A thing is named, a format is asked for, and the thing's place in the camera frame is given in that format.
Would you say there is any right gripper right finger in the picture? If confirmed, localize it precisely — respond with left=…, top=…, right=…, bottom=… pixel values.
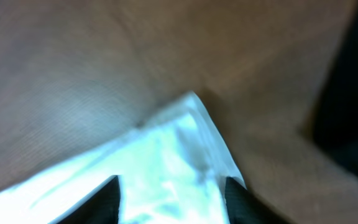
left=224, top=177, right=288, bottom=224

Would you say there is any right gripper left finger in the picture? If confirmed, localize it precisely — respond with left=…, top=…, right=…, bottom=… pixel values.
left=58, top=176, right=120, bottom=224

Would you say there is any white polo shirt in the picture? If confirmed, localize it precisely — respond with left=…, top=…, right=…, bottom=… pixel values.
left=0, top=92, right=243, bottom=223

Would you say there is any black garment right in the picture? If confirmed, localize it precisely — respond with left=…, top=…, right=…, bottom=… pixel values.
left=312, top=9, right=358, bottom=177

